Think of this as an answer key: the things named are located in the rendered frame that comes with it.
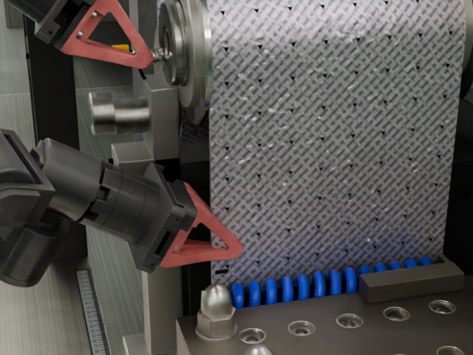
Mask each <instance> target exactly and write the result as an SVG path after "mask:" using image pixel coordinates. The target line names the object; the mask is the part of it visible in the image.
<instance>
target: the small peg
mask: <svg viewBox="0 0 473 355"><path fill-rule="evenodd" d="M149 50H150V51H151V53H152V54H153V56H154V59H153V60H152V62H151V64H156V63H163V62H164V51H163V49H162V48H157V49H149ZM136 54H137V50H133V51H132V55H133V56H135V55H136Z"/></svg>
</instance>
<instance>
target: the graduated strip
mask: <svg viewBox="0 0 473 355"><path fill-rule="evenodd" d="M75 277H76V281H77V288H78V291H79V295H80V301H81V305H82V312H83V316H84V322H85V326H86V330H87V336H88V340H89V347H90V351H91V355H112V351H111V346H110V342H109V339H108V333H107V330H106V325H105V322H104V318H103V313H102V310H101V304H100V301H99V296H98V292H97V288H96V283H95V280H94V274H93V271H92V268H90V269H84V270H75Z"/></svg>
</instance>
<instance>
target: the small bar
mask: <svg viewBox="0 0 473 355"><path fill-rule="evenodd" d="M464 276H465V274H464V273H463V272H462V271H461V270H460V269H459V268H458V267H457V266H456V265H455V264H454V263H453V262H452V261H450V262H445V263H435V264H430V265H425V266H415V267H409V268H400V269H395V270H385V271H379V272H374V273H365V274H360V277H359V288H358V291H359V292H360V293H361V295H362V296H363V297H364V299H365V300H366V302H367V303H368V304H371V303H376V302H381V301H390V300H395V299H404V298H409V297H418V296H423V295H428V294H438V293H442V292H452V291H456V290H462V288H463V282H464Z"/></svg>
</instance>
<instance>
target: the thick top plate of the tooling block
mask: <svg viewBox="0 0 473 355"><path fill-rule="evenodd" d="M197 324H198V320H197V315H193V316H184V317H179V318H176V325H177V355H244V354H245V353H246V351H247V350H248V349H249V348H250V347H252V346H253V345H256V344H263V345H265V346H267V347H269V348H270V349H271V350H272V351H273V353H274V354H275V355H473V275H466V276H464V282H463V288H462V290H456V291H452V292H442V293H438V294H428V295H423V296H418V297H409V298H404V299H395V300H390V301H381V302H376V303H371V304H368V303H367V302H366V300H365V299H364V297H363V296H362V295H361V293H360V292H349V293H344V294H335V295H329V296H324V297H315V298H309V299H301V300H295V301H286V302H281V303H276V304H266V305H261V306H252V307H247V308H242V309H236V324H237V326H238V333H237V335H236V337H235V338H233V339H232V340H229V341H227V342H221V343H212V342H207V341H204V340H202V339H200V338H199V337H198V336H197V334H196V326H197Z"/></svg>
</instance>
